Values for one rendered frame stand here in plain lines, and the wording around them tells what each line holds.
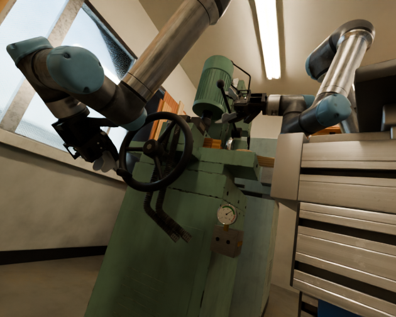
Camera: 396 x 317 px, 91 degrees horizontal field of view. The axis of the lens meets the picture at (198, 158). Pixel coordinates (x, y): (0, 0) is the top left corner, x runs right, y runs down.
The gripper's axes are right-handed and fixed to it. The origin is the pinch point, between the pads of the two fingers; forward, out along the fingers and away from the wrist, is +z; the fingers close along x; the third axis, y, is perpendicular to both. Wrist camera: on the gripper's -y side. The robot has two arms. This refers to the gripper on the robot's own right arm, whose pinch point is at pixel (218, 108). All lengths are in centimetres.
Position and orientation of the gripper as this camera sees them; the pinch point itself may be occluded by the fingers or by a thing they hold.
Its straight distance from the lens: 86.5
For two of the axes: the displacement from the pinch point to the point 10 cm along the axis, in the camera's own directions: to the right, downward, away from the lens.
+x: -2.5, 9.3, -2.8
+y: -3.5, -3.6, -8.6
